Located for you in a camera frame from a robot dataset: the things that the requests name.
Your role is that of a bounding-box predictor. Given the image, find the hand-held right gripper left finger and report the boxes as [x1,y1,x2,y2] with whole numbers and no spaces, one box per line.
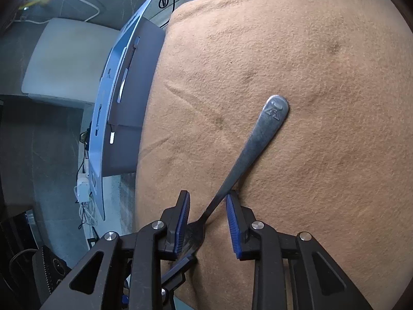
[40,190,191,310]

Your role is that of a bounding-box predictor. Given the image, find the tangled white cables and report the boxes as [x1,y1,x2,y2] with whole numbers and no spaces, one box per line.
[77,200,99,230]

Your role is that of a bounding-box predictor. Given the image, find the brown cloth mat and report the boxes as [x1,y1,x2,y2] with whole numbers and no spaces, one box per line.
[134,0,413,310]

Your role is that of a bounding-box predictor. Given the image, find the black perforated device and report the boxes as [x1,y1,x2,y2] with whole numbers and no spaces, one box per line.
[30,245,72,301]

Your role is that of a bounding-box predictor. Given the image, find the metal fork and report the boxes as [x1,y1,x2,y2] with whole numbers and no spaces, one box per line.
[176,94,289,259]

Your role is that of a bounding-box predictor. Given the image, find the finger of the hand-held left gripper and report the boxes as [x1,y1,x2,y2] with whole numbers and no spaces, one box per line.
[160,254,198,298]

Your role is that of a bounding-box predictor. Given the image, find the white power cable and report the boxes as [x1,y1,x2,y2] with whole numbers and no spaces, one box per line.
[6,0,100,26]

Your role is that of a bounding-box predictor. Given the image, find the blue plastic drain basket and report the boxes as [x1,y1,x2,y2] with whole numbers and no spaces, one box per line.
[88,0,166,221]

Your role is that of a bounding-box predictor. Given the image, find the white cutting board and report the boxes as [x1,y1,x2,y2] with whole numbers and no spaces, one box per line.
[21,18,121,109]

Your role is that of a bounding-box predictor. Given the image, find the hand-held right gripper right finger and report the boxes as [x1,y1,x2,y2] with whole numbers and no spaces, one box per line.
[226,191,375,310]

